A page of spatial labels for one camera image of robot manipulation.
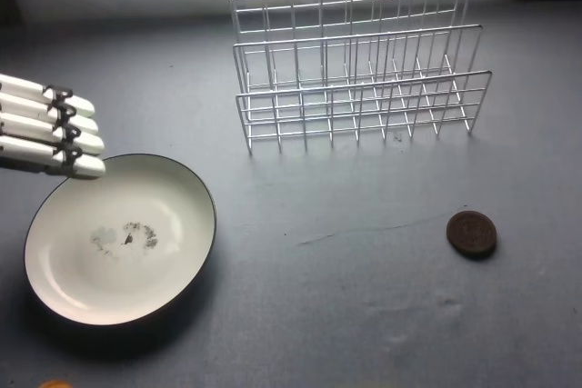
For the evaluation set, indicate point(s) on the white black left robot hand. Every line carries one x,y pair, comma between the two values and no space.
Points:
36,129

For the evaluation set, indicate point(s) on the white shallow plate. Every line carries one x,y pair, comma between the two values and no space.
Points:
123,270

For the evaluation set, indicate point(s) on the orange swirl cookie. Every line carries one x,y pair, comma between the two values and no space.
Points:
55,384

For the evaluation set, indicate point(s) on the round chocolate sandwich cookie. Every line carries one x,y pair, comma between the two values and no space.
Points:
471,234

